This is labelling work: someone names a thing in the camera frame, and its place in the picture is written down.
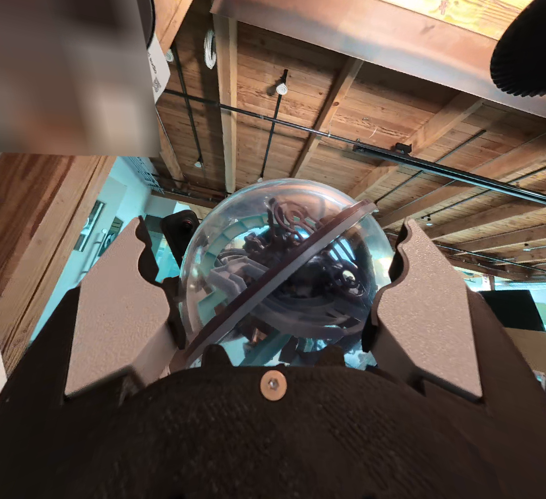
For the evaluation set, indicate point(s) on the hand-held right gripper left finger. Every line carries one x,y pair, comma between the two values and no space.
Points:
115,315

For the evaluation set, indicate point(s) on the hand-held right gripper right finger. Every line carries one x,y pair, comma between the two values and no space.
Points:
426,320

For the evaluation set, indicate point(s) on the clear plastic maze ball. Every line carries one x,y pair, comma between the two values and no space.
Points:
256,251

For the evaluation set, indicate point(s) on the thin black ceiling rod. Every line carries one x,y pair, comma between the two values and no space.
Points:
256,114

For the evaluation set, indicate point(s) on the white paper tag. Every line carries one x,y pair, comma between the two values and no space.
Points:
158,72

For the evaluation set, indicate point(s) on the black pleated floor lamp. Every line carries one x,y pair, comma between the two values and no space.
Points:
524,51

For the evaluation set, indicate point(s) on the framed wall picture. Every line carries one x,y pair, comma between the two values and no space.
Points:
89,226

